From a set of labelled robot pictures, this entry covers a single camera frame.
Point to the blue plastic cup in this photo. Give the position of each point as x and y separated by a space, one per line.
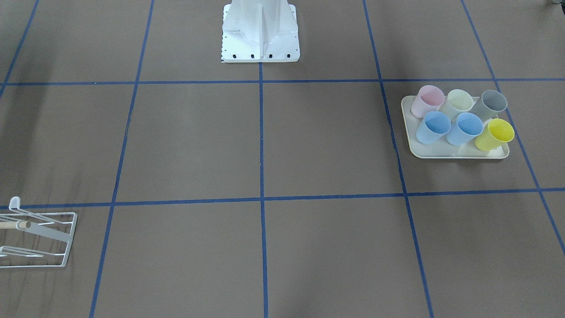
466 127
434 126

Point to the yellow plastic cup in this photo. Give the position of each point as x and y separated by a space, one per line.
496 133

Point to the pink plastic cup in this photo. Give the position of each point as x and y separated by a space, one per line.
429 98

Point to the pale green plastic cup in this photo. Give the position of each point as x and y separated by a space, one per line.
456 102

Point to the grey plastic cup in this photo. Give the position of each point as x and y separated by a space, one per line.
489 105

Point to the cream plastic tray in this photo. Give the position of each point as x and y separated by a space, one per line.
441 149

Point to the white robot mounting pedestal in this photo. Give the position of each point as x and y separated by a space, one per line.
260 31

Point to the white wire cup rack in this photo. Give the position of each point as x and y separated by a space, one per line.
57 228

